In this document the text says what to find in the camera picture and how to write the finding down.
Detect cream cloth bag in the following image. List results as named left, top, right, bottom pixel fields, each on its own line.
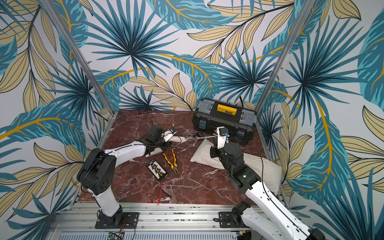
left=190, top=138, right=283, bottom=196
left=146, top=136, right=186, bottom=158

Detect cream drawstring soil bag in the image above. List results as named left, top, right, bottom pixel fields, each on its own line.
left=179, top=136, right=216, bottom=143

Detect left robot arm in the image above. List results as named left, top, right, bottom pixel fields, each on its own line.
left=77, top=125, right=177, bottom=227

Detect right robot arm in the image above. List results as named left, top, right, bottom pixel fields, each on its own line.
left=211, top=140, right=325, bottom=240

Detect yellow black pliers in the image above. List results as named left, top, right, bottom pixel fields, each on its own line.
left=162, top=149, right=180, bottom=176

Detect black connector board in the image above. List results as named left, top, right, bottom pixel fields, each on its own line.
left=146, top=160, right=168, bottom=181

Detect black yellow toolbox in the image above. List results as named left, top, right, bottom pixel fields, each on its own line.
left=192, top=99, right=257, bottom=145

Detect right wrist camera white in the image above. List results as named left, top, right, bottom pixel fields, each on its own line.
left=216, top=127, right=229, bottom=150

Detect red black wire leads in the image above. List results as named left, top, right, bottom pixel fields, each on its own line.
left=157, top=181, right=173, bottom=205

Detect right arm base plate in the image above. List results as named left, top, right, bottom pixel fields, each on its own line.
left=217, top=212, right=247, bottom=229

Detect aluminium front rail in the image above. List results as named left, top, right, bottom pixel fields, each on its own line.
left=46, top=202, right=240, bottom=240

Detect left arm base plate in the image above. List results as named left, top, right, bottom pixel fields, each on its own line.
left=95, top=211, right=140, bottom=229

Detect right aluminium corner post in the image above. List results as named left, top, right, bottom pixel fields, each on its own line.
left=254, top=0, right=316, bottom=113

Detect aluminium corner post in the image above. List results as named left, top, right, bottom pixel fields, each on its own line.
left=40, top=0, right=116, bottom=114
left=254, top=0, right=316, bottom=113

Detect left aluminium corner post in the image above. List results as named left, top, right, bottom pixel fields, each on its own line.
left=40, top=0, right=116, bottom=114

